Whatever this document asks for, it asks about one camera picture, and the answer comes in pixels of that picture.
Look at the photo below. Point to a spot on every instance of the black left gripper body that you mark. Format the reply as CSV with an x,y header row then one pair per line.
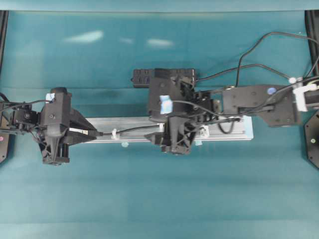
x,y
53,124

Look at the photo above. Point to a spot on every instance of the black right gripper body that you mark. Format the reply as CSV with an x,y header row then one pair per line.
x,y
181,126

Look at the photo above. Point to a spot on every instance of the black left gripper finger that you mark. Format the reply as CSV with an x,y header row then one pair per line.
x,y
78,121
75,137

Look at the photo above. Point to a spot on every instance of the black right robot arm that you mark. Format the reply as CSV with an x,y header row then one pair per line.
x,y
276,105

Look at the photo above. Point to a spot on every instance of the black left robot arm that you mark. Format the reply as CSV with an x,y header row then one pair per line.
x,y
23,119

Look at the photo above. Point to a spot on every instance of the black USB hub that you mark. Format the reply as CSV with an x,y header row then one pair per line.
x,y
141,77

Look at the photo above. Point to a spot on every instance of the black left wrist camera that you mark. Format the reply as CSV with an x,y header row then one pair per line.
x,y
53,94

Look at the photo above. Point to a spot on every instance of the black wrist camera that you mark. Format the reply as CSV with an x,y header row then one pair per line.
x,y
53,94
164,87

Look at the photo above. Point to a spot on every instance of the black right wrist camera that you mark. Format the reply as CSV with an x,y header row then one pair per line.
x,y
164,87

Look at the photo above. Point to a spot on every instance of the aluminium extrusion rail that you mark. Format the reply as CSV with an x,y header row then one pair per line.
x,y
242,130

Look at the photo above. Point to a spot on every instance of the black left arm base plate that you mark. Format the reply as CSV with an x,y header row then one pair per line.
x,y
4,141

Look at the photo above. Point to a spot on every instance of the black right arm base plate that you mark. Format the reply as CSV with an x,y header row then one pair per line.
x,y
312,139

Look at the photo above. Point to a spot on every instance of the black table frame rail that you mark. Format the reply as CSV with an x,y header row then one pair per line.
x,y
312,28

